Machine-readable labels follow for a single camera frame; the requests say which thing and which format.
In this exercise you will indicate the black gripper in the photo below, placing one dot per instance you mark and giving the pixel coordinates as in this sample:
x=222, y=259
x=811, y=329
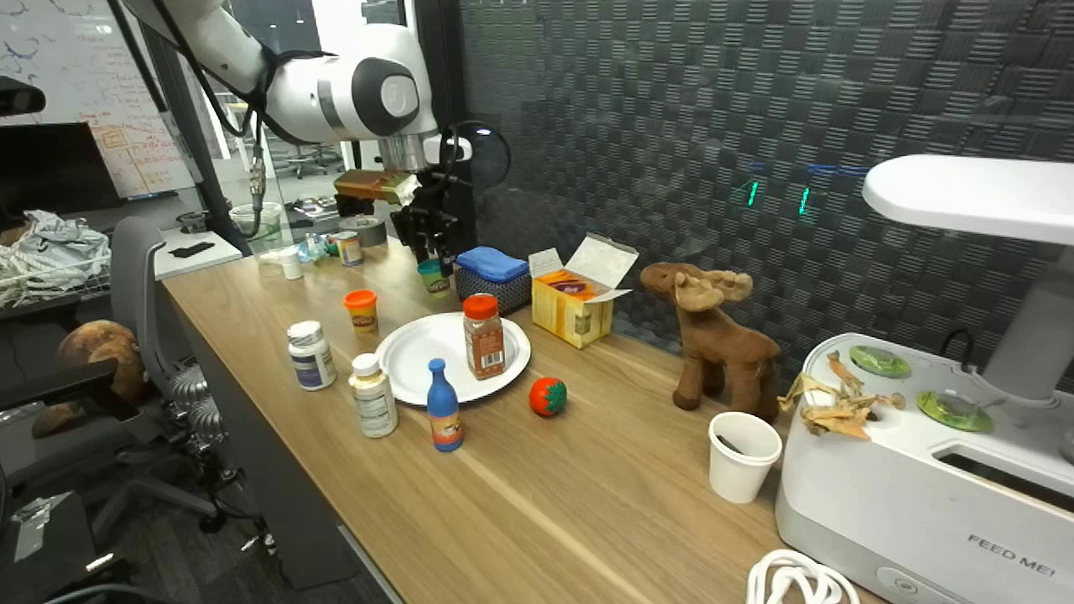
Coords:
x=441, y=216

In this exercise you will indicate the teal-lid dough tub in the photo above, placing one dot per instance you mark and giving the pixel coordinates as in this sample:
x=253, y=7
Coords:
x=433, y=277

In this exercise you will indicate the red-capped spice bottle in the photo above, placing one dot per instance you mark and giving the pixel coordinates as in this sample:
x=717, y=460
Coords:
x=484, y=334

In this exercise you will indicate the orange-lid dough tub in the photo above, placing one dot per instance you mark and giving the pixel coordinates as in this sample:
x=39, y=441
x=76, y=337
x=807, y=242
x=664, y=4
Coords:
x=359, y=304

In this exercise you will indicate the large white pill bottle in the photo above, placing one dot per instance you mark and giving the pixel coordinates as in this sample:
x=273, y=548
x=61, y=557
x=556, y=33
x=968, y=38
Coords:
x=310, y=354

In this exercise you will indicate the green-label supplement bottle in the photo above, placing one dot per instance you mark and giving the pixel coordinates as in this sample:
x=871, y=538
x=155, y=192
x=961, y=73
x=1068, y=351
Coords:
x=374, y=396

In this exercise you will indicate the blue toy bottle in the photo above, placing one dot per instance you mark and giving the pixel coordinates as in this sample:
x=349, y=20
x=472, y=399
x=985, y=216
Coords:
x=446, y=409

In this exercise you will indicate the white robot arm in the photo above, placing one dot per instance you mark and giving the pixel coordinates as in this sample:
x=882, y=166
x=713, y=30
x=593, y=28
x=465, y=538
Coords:
x=372, y=90

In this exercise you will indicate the white round plate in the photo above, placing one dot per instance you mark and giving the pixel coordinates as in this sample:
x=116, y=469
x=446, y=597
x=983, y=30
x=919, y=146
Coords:
x=409, y=354

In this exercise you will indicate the red round plushy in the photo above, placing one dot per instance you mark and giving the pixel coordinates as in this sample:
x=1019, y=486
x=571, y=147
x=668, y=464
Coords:
x=547, y=396

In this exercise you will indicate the open yellow cardboard box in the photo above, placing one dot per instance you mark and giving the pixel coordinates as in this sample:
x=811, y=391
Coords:
x=575, y=297

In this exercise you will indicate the brown moose plush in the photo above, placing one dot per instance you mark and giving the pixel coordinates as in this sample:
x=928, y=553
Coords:
x=721, y=356

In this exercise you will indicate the brown plush on chair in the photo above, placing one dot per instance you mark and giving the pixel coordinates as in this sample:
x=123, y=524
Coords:
x=93, y=342

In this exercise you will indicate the white paper cup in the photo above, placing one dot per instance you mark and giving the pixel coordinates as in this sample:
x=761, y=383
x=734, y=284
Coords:
x=739, y=454

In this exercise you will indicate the black office chair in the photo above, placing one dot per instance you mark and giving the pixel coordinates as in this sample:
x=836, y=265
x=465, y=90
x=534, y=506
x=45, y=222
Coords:
x=82, y=480

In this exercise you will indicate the olive wrist camera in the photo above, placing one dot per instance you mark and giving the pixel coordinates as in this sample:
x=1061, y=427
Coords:
x=377, y=186

